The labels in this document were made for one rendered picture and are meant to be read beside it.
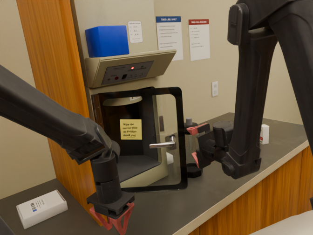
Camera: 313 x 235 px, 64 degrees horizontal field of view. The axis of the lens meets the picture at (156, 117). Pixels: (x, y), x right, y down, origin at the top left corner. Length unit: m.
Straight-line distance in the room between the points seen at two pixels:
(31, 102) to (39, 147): 0.94
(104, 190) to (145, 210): 0.43
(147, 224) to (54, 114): 0.60
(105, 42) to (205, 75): 1.23
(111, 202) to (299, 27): 0.49
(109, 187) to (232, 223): 0.75
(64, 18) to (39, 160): 0.78
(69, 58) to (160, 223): 0.61
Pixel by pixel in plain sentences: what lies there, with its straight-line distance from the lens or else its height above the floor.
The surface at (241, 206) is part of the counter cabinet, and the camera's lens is 1.24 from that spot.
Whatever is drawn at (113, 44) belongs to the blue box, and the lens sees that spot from 0.82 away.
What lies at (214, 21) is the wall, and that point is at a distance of 2.02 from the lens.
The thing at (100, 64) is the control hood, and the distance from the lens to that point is 0.79.
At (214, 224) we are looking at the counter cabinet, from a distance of 1.12.
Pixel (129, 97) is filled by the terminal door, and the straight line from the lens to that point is 0.86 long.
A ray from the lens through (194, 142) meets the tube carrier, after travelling 1.10.
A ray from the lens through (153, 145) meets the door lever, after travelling 0.86.
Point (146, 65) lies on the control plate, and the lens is 0.92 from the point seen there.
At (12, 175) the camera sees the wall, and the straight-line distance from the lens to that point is 1.35.
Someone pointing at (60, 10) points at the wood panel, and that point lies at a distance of 0.79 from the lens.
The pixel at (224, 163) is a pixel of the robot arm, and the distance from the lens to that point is 0.69.
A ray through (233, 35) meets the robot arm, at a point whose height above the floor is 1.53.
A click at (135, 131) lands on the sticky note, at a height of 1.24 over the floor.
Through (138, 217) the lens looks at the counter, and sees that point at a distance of 0.97.
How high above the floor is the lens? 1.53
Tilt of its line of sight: 16 degrees down
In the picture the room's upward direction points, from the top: 5 degrees counter-clockwise
